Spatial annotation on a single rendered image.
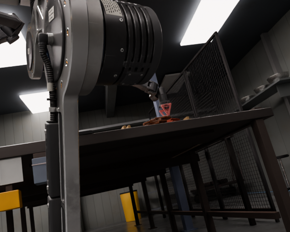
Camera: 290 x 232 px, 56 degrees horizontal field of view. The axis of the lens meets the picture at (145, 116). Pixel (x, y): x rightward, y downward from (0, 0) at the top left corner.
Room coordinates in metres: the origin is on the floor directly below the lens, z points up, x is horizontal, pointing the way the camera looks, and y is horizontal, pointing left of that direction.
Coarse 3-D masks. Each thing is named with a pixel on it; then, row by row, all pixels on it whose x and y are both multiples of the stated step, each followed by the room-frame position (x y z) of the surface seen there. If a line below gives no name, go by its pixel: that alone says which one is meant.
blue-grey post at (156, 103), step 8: (152, 80) 3.64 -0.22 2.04; (176, 168) 3.65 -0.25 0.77; (176, 176) 3.64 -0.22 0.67; (176, 184) 3.63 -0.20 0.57; (176, 192) 3.67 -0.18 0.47; (184, 192) 3.66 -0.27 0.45; (184, 200) 3.65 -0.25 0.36; (184, 208) 3.64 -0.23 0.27; (184, 216) 3.63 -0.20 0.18; (184, 224) 3.66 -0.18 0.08; (192, 224) 3.66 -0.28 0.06
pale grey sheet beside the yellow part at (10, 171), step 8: (0, 160) 1.26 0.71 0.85; (8, 160) 1.27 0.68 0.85; (16, 160) 1.28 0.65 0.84; (0, 168) 1.26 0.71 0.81; (8, 168) 1.27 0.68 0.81; (16, 168) 1.28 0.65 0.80; (0, 176) 1.26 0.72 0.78; (8, 176) 1.27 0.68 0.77; (16, 176) 1.28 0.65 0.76; (0, 184) 1.26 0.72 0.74
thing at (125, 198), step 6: (126, 192) 6.66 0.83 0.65; (126, 198) 6.67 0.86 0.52; (138, 198) 6.87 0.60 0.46; (126, 204) 6.69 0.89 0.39; (138, 204) 6.80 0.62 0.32; (126, 210) 6.71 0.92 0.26; (132, 210) 6.68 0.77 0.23; (126, 216) 6.75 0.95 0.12; (132, 216) 6.69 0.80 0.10; (138, 216) 6.74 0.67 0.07
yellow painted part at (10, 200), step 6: (6, 186) 1.27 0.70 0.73; (12, 186) 1.29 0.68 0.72; (6, 192) 1.24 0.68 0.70; (12, 192) 1.25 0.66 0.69; (18, 192) 1.26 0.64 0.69; (0, 198) 1.23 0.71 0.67; (6, 198) 1.24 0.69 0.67; (12, 198) 1.25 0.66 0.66; (18, 198) 1.26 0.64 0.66; (0, 204) 1.23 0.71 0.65; (6, 204) 1.24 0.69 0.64; (12, 204) 1.25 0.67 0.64; (18, 204) 1.25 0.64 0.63; (0, 210) 1.23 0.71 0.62; (6, 210) 1.27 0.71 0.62
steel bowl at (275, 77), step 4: (280, 72) 4.31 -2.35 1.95; (284, 72) 4.32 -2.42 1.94; (288, 72) 4.38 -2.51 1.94; (272, 76) 4.39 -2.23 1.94; (276, 76) 4.35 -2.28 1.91; (280, 76) 4.34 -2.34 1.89; (284, 76) 4.34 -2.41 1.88; (288, 76) 4.40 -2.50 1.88; (268, 80) 4.49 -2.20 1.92; (272, 80) 4.43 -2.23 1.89; (276, 80) 4.39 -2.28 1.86
